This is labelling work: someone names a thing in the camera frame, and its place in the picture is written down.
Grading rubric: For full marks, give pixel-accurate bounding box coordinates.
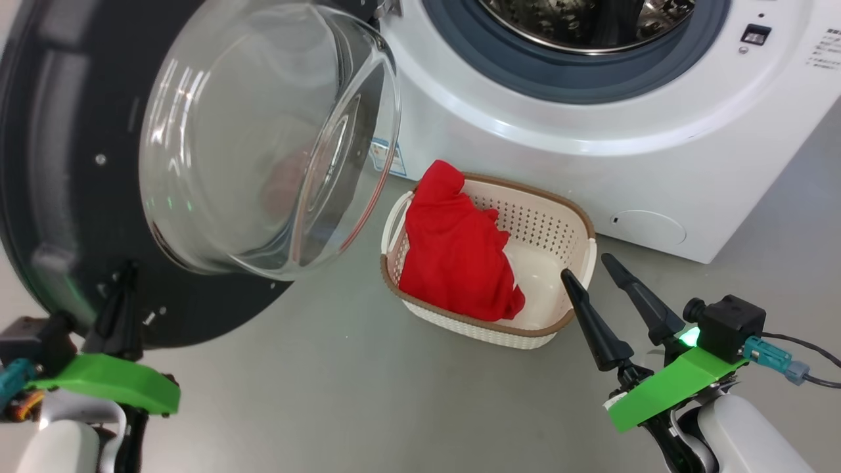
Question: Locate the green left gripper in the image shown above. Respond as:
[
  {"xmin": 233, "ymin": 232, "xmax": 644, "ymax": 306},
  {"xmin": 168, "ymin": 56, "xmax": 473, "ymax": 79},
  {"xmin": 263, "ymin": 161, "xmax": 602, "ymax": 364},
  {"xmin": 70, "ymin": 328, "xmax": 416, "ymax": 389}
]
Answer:
[{"xmin": 0, "ymin": 261, "xmax": 181, "ymax": 422}]

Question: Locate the blue energy label sticker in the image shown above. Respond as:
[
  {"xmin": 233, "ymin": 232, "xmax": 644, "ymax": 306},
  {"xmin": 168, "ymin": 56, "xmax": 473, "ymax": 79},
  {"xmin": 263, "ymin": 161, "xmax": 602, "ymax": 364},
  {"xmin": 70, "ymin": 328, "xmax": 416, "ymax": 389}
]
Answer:
[{"xmin": 369, "ymin": 139, "xmax": 407, "ymax": 177}]

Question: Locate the teal left cable plug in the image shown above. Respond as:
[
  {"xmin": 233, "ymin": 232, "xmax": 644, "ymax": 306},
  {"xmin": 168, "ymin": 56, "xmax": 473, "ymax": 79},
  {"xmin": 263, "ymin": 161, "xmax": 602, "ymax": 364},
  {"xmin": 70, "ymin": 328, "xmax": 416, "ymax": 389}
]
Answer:
[{"xmin": 0, "ymin": 358, "xmax": 37, "ymax": 411}]

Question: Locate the plain red garment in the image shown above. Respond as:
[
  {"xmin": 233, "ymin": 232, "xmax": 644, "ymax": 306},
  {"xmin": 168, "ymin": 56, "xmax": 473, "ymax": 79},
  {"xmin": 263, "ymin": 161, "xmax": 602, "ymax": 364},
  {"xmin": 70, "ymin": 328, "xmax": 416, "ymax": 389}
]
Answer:
[{"xmin": 398, "ymin": 160, "xmax": 526, "ymax": 322}]

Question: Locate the round washer filter cover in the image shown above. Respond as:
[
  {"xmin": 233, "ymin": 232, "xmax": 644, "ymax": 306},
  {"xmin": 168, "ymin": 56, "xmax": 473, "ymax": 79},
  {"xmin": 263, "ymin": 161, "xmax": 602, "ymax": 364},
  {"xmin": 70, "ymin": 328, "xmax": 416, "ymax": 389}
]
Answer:
[{"xmin": 610, "ymin": 210, "xmax": 687, "ymax": 247}]

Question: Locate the white front-load washing machine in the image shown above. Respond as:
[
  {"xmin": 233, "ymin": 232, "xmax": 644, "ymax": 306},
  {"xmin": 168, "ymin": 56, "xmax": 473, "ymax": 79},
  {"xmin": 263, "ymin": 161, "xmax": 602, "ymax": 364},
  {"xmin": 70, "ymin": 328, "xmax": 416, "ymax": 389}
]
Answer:
[{"xmin": 378, "ymin": 0, "xmax": 841, "ymax": 265}]

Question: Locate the grey rubber door gasket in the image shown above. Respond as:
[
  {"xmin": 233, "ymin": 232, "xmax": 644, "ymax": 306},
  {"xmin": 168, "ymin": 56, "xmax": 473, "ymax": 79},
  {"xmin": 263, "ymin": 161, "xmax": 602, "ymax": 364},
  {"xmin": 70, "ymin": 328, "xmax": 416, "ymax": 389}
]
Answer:
[{"xmin": 420, "ymin": 0, "xmax": 732, "ymax": 104}]

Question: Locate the cream laundry basket brown rim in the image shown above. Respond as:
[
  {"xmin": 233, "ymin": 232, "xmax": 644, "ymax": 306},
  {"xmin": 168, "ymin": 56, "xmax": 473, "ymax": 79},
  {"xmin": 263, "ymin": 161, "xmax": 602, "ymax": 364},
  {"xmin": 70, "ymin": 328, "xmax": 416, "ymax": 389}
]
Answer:
[{"xmin": 380, "ymin": 172, "xmax": 598, "ymax": 349}]

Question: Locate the black round glass washer door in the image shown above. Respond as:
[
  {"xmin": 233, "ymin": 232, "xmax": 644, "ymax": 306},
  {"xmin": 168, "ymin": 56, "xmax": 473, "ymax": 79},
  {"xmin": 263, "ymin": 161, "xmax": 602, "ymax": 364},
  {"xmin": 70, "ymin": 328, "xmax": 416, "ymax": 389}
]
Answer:
[{"xmin": 0, "ymin": 0, "xmax": 403, "ymax": 349}]

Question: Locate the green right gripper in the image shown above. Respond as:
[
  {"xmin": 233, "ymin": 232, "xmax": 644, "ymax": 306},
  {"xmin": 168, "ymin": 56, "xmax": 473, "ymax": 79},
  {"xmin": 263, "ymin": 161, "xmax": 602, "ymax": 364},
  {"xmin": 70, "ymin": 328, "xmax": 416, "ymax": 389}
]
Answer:
[{"xmin": 560, "ymin": 254, "xmax": 750, "ymax": 473}]

